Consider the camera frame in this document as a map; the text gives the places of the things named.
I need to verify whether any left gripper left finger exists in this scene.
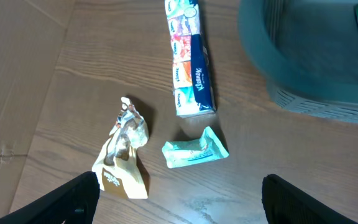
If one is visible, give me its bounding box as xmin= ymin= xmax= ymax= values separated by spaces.
xmin=0 ymin=171 xmax=100 ymax=224

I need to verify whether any Kleenex tissue multipack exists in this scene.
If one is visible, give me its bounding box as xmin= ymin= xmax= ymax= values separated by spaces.
xmin=164 ymin=0 xmax=216 ymax=117

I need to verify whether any teal white small sachet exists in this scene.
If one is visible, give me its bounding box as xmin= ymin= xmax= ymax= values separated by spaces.
xmin=162 ymin=126 xmax=229 ymax=169

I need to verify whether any beige crumpled coffee bag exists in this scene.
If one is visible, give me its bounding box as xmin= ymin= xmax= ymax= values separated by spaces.
xmin=92 ymin=97 xmax=149 ymax=199

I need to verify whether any grey plastic basket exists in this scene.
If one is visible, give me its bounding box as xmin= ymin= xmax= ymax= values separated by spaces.
xmin=238 ymin=0 xmax=358 ymax=124

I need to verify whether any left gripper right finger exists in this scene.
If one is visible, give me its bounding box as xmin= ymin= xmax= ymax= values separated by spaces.
xmin=262 ymin=174 xmax=354 ymax=224

